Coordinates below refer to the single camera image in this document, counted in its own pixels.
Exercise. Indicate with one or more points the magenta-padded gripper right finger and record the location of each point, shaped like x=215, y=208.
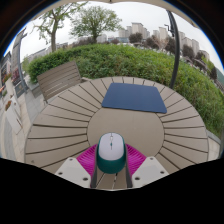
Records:
x=148, y=171

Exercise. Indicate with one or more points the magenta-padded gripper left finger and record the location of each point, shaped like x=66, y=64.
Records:
x=73, y=171

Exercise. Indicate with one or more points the white and green computer mouse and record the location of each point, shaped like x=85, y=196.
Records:
x=111, y=150

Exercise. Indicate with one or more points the dark blue mouse pad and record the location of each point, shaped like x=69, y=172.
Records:
x=135, y=97

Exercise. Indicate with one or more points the white planter box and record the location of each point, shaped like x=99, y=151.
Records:
x=12, y=118

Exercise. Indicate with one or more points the grey slatted outdoor chair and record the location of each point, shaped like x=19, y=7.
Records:
x=58, y=80

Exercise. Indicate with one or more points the dark curved parasol pole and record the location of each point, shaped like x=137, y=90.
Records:
x=176, y=53

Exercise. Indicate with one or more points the grey curved sign pillar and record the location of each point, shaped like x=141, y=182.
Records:
x=16, y=60

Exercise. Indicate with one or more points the thin bare-trunked tree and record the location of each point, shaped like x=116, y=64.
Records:
x=53, y=36

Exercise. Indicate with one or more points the group of pale high-rise buildings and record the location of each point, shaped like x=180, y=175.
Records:
x=160, y=35

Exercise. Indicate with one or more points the round leafy tree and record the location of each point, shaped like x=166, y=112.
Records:
x=95, y=21

